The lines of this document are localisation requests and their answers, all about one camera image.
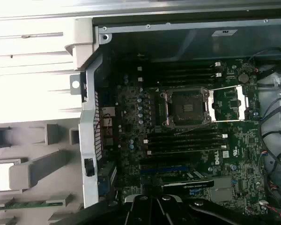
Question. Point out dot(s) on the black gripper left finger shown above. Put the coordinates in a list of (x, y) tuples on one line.
[(142, 211)]

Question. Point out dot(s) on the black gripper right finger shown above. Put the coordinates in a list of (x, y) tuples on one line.
[(175, 211)]

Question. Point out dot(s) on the metal socket cover frame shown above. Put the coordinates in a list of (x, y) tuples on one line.
[(241, 103)]

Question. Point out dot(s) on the metal CPU socket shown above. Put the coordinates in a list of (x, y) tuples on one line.
[(185, 107)]

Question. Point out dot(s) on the black expansion slot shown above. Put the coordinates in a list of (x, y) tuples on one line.
[(168, 162)]

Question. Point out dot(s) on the grey chipset heatsink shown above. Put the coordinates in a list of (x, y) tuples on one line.
[(221, 189)]

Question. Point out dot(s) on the thin metal locking lever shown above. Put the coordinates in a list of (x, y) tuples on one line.
[(196, 128)]

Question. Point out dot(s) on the green motherboard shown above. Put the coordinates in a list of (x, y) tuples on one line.
[(236, 145)]

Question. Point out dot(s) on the green RAM stick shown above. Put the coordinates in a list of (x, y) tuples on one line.
[(25, 205)]

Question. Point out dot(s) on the grey parts rack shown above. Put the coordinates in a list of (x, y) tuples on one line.
[(25, 145)]

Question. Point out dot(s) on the grey metal drive cage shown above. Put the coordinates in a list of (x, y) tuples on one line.
[(268, 93)]

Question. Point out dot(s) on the round coin battery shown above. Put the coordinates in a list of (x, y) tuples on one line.
[(243, 77)]

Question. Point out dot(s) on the black PC case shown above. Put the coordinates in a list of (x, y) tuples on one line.
[(154, 44)]

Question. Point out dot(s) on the grey plastic case latch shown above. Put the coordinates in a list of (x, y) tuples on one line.
[(84, 47)]

